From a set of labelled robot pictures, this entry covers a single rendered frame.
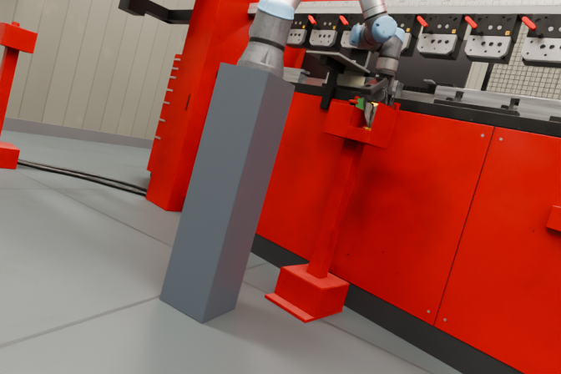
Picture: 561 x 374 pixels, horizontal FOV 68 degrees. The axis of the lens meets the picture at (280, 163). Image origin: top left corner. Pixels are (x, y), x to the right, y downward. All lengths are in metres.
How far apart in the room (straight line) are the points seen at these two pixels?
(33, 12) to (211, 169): 3.36
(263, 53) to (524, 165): 0.91
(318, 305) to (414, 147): 0.69
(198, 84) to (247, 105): 1.25
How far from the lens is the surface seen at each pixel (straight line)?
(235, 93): 1.26
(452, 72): 2.41
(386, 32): 1.41
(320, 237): 1.61
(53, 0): 4.53
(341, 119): 1.55
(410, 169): 1.66
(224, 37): 2.56
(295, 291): 1.61
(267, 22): 1.31
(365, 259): 1.74
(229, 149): 1.24
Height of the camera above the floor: 0.61
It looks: 4 degrees down
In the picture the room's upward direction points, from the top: 15 degrees clockwise
